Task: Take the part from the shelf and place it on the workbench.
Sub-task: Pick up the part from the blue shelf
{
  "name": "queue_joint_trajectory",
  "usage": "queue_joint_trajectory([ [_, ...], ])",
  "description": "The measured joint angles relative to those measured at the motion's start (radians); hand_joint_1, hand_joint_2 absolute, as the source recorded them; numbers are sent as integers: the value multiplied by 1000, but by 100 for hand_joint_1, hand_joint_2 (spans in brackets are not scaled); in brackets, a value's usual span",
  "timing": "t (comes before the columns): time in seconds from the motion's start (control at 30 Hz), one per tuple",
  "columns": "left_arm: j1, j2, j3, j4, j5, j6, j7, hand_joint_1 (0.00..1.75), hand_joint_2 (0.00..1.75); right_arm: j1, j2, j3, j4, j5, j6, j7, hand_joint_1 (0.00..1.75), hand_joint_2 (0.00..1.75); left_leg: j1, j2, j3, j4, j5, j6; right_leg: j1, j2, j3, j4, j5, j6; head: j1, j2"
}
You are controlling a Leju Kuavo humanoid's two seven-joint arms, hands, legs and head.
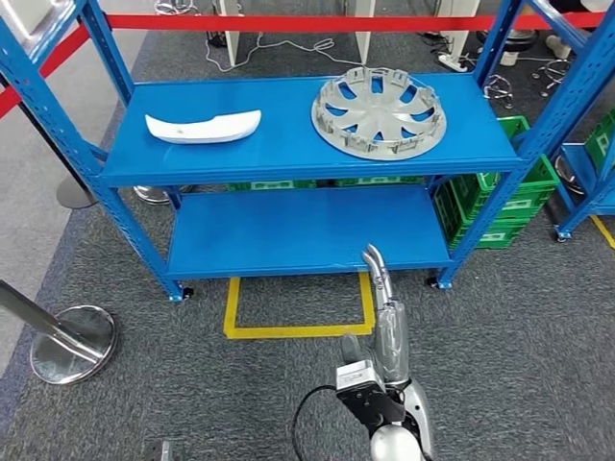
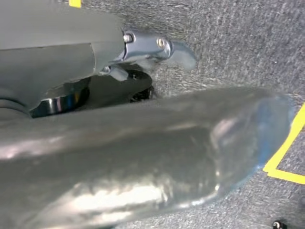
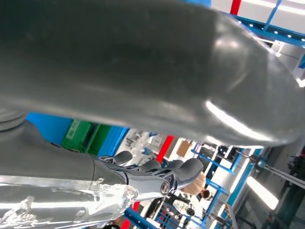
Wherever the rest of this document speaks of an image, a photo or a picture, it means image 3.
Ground blue metal shelf rack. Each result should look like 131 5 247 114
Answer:
191 142 263 229
26 0 305 158

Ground green plastic crate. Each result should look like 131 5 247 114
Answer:
61 119 112 156

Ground person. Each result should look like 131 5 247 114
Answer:
183 172 213 202

